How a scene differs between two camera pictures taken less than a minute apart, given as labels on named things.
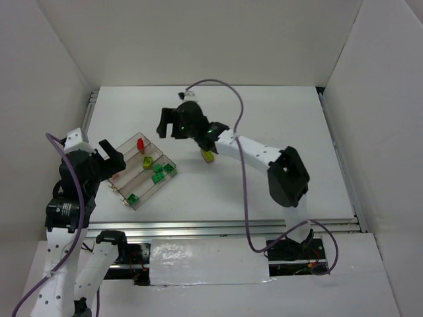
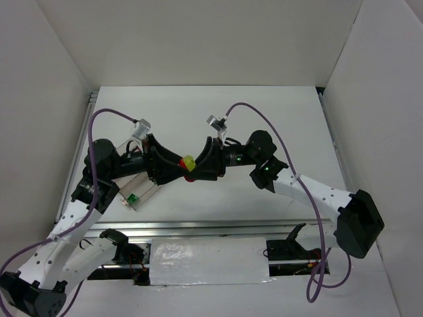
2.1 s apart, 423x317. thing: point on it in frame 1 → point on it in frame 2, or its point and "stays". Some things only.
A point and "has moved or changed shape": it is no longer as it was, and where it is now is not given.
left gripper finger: (114, 164) → (166, 154)
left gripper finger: (110, 150) → (164, 176)
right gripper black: (172, 122) → (217, 159)
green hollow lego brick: (132, 198) stays
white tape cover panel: (206, 261) stays
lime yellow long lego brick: (208, 156) has moved or changed shape
